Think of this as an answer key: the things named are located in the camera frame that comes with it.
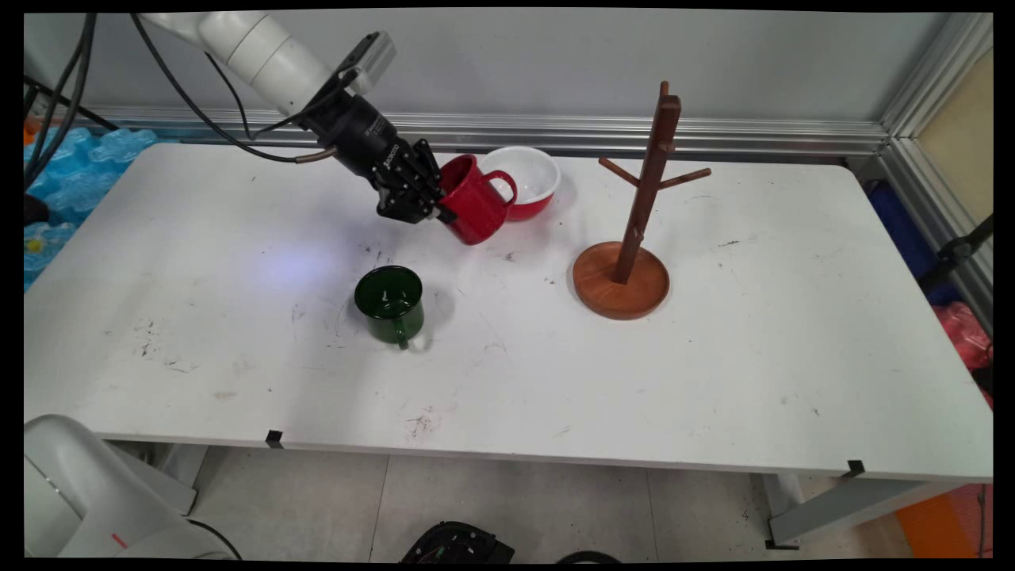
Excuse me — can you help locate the white machine housing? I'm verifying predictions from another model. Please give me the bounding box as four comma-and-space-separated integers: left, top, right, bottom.
24, 414, 239, 560

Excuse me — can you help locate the aluminium side frame rail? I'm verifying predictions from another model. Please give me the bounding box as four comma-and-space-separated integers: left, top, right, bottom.
876, 136, 994, 335

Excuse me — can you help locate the brown wooden mug tree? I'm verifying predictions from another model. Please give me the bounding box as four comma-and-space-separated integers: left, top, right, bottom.
573, 81, 712, 321

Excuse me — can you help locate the blue box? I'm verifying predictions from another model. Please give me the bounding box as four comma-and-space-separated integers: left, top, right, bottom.
864, 181, 962, 307

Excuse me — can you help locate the red ceramic mug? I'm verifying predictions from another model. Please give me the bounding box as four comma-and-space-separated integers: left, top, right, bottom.
435, 154, 519, 246

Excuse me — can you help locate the thin black rod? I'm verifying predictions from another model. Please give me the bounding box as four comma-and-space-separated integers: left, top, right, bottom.
24, 75, 120, 132

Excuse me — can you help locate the black cable with metal connector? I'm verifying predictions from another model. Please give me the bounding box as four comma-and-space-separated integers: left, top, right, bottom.
131, 12, 339, 166

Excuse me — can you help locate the black device on floor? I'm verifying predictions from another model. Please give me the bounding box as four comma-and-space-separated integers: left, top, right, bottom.
400, 521, 516, 564

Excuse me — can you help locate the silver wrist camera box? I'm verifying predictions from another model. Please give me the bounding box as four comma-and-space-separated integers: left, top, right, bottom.
341, 30, 397, 96

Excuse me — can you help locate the long aluminium wall rail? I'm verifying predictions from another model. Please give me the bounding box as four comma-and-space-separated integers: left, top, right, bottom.
36, 105, 889, 158

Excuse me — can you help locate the black tripod stand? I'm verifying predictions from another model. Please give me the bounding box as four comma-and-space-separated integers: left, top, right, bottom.
920, 214, 994, 294

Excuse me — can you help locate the red bowl with white inside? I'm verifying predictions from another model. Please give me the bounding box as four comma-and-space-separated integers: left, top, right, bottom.
480, 146, 561, 222

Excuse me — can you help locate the dark green enamel mug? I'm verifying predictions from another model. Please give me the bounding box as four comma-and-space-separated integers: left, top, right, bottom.
354, 265, 426, 351

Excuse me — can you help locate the grey table leg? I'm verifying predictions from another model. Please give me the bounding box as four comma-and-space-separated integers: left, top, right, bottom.
765, 472, 964, 550

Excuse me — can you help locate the aluminium corner post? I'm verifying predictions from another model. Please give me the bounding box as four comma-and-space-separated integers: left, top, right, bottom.
880, 12, 994, 137

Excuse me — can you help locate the orange floor mat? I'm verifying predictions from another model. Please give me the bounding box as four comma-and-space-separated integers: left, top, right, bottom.
896, 484, 994, 560

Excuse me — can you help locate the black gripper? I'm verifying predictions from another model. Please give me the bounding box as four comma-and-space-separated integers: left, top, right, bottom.
303, 92, 458, 226

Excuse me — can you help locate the blue foam packing sheet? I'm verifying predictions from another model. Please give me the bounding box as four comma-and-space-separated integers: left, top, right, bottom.
24, 127, 159, 291

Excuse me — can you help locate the thick black cable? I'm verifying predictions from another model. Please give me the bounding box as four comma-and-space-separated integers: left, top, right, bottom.
24, 12, 98, 191
32, 12, 99, 171

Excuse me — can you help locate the thin black camera cable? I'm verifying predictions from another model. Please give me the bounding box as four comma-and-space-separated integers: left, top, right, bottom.
205, 49, 358, 142

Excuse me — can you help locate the beige board panel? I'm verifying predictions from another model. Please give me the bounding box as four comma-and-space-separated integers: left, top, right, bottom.
916, 48, 994, 227

